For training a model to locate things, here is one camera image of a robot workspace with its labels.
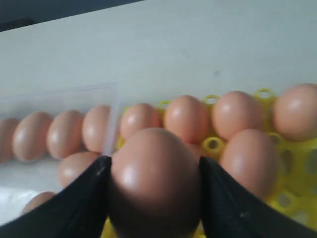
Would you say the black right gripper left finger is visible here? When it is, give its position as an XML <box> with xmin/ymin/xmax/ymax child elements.
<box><xmin>0</xmin><ymin>156</ymin><xmax>111</xmax><ymax>238</ymax></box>

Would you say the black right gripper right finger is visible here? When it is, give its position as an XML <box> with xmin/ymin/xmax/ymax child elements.
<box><xmin>199</xmin><ymin>157</ymin><xmax>317</xmax><ymax>238</ymax></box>

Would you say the brown egg fourth row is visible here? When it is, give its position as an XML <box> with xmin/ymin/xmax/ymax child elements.
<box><xmin>108</xmin><ymin>128</ymin><xmax>202</xmax><ymax>238</ymax></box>
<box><xmin>219</xmin><ymin>129</ymin><xmax>280</xmax><ymax>200</ymax></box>

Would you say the yellow plastic egg tray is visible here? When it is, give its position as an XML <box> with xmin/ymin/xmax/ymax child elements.
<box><xmin>101</xmin><ymin>88</ymin><xmax>317</xmax><ymax>238</ymax></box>

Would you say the brown egg packed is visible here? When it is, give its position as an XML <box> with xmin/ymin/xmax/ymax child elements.
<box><xmin>272</xmin><ymin>84</ymin><xmax>317</xmax><ymax>141</ymax></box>
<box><xmin>120</xmin><ymin>103</ymin><xmax>161</xmax><ymax>140</ymax></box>
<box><xmin>211</xmin><ymin>91</ymin><xmax>265</xmax><ymax>140</ymax></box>
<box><xmin>163</xmin><ymin>95</ymin><xmax>210</xmax><ymax>144</ymax></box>

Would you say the brown egg second row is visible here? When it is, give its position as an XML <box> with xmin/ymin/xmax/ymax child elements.
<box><xmin>57</xmin><ymin>152</ymin><xmax>100</xmax><ymax>188</ymax></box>

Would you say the brown egg top row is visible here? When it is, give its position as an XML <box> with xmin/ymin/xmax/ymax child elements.
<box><xmin>46</xmin><ymin>110</ymin><xmax>84</xmax><ymax>159</ymax></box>
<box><xmin>0</xmin><ymin>118</ymin><xmax>19</xmax><ymax>163</ymax></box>
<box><xmin>12</xmin><ymin>112</ymin><xmax>53</xmax><ymax>162</ymax></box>
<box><xmin>82</xmin><ymin>104</ymin><xmax>118</xmax><ymax>155</ymax></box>

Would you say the clear plastic egg box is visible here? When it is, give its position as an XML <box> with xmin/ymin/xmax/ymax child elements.
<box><xmin>0</xmin><ymin>83</ymin><xmax>119</xmax><ymax>223</ymax></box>

